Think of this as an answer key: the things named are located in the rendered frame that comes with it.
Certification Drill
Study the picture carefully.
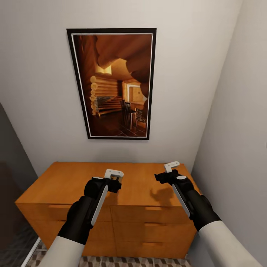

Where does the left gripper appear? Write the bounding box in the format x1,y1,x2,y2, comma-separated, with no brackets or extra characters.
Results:
105,178,122,192

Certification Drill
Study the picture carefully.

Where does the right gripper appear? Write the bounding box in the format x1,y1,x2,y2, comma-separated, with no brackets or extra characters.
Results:
154,169,179,184

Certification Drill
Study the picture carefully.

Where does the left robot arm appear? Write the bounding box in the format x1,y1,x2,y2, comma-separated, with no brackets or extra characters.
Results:
38,169,124,267

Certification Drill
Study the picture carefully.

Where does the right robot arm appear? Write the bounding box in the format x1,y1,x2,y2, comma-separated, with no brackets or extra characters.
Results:
154,161,263,267

